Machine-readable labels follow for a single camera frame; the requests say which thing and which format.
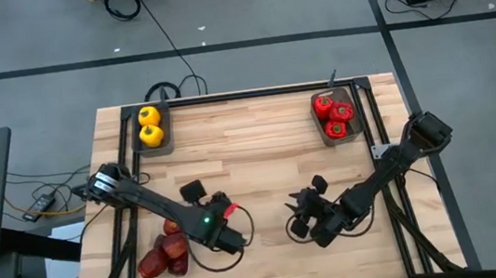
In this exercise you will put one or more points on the black aluminium rig frame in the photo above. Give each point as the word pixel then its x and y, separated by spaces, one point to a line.
pixel 247 94

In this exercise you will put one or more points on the dark grey plastic bin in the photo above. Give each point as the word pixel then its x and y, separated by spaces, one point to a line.
pixel 169 145
pixel 358 133

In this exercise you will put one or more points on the bright red bell pepper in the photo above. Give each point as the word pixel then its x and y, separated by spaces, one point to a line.
pixel 230 210

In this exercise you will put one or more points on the clear plastic bin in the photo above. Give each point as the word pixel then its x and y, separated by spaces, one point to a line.
pixel 140 242

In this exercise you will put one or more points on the silver metal bracket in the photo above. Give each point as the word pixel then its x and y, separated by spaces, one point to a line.
pixel 380 149

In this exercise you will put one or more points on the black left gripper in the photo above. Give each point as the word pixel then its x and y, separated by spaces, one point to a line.
pixel 194 193

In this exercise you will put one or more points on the black crossbar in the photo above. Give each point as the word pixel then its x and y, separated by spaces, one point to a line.
pixel 40 247

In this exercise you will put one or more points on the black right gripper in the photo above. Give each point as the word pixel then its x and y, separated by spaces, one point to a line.
pixel 327 219

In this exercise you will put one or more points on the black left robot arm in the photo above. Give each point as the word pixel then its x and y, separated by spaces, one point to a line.
pixel 152 203

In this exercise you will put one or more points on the yellow bell pepper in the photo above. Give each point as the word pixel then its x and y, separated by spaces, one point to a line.
pixel 151 136
pixel 149 116

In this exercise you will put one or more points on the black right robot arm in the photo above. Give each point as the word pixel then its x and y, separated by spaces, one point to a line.
pixel 395 159

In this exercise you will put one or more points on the white board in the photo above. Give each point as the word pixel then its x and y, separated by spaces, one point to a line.
pixel 65 262

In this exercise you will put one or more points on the black power adapter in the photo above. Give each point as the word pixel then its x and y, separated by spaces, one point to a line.
pixel 40 205

